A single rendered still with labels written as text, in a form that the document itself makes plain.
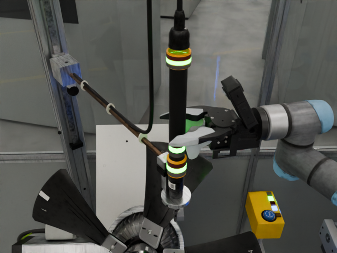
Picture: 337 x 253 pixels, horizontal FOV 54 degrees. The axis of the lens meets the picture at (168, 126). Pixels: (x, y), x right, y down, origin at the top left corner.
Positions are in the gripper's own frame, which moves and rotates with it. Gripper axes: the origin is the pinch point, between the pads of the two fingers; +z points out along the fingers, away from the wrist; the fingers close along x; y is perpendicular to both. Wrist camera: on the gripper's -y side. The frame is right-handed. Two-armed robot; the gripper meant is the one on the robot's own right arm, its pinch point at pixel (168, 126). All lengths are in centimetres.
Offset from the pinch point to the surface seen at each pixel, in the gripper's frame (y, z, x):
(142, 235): 43.4, 6.1, 7.8
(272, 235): 66, -42, 14
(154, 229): 39.6, 2.8, 6.4
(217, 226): 124, -43, 64
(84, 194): 78, 28, 62
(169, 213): 34.0, -1.5, 6.3
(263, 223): 59, -38, 15
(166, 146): 22.9, -3.8, 21.8
